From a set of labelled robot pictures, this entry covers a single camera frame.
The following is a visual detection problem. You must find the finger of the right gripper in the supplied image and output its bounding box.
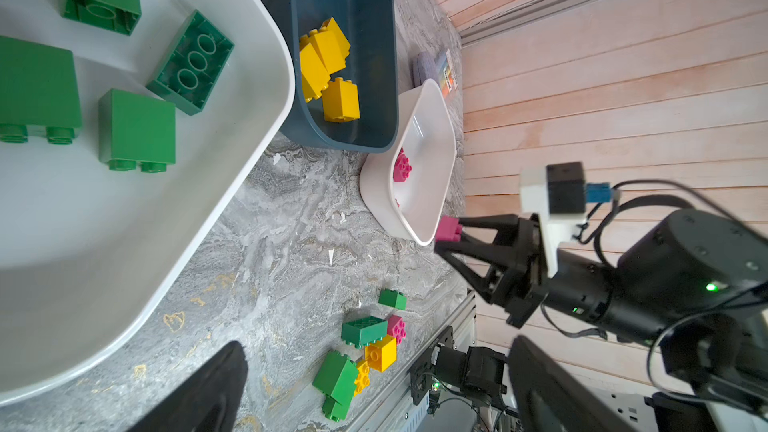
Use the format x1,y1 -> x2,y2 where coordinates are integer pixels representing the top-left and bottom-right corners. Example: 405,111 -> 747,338
434,241 -> 510,306
459,214 -> 520,246

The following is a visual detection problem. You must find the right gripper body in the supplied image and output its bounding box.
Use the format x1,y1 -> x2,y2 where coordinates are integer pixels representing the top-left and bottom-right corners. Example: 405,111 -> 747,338
485,215 -> 613,328

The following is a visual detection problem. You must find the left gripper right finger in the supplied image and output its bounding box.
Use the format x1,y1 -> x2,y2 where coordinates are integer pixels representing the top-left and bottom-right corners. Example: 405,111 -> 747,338
507,336 -> 633,432

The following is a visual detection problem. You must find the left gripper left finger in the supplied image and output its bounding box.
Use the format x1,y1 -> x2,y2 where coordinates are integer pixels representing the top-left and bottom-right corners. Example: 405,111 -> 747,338
131,341 -> 248,431

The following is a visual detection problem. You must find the pink brick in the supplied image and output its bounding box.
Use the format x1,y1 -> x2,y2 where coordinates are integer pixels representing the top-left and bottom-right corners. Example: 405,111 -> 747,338
393,148 -> 413,183
387,314 -> 407,345
435,215 -> 463,242

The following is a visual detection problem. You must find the small green brick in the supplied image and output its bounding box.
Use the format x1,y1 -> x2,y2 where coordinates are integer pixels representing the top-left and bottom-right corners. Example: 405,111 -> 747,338
378,289 -> 408,311

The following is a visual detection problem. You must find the green brick front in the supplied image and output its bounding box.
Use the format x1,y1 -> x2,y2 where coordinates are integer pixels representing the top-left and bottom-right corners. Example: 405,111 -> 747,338
322,396 -> 351,422

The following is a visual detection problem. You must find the small yellow brick front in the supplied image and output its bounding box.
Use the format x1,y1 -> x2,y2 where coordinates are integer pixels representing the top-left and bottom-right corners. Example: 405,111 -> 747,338
354,359 -> 370,397

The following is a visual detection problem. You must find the long dark green brick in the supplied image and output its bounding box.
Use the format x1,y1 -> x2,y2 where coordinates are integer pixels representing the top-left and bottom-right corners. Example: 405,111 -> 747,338
146,10 -> 235,116
341,316 -> 388,349

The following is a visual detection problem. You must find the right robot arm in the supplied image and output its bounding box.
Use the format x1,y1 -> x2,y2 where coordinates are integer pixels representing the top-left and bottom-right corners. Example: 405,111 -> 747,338
434,208 -> 767,416

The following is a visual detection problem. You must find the right white plastic bin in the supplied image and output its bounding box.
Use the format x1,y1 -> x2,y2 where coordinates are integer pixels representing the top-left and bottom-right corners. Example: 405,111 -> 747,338
359,80 -> 457,246

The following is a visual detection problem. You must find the white plastic bin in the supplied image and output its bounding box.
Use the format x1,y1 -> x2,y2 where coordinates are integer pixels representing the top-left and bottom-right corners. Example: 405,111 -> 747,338
359,80 -> 457,246
1,0 -> 295,405

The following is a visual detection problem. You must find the colourful crayon pack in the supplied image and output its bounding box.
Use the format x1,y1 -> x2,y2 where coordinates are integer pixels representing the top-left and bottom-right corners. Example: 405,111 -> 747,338
435,49 -> 458,98

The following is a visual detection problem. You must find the purple cloth pouch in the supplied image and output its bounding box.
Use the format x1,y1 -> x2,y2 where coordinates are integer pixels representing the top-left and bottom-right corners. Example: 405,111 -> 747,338
411,52 -> 439,87

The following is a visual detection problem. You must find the left white plastic bin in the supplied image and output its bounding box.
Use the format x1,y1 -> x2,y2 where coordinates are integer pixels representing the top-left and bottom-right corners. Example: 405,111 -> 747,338
1,0 -> 295,405

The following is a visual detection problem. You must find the teal plastic bin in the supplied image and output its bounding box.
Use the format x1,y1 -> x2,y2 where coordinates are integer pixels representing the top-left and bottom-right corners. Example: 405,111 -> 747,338
262,0 -> 399,153

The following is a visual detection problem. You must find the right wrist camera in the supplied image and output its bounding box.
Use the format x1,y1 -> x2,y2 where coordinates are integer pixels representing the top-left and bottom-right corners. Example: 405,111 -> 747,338
519,162 -> 613,278

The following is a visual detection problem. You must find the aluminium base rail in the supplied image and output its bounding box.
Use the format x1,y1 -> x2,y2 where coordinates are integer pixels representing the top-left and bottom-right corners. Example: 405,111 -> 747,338
346,292 -> 482,431

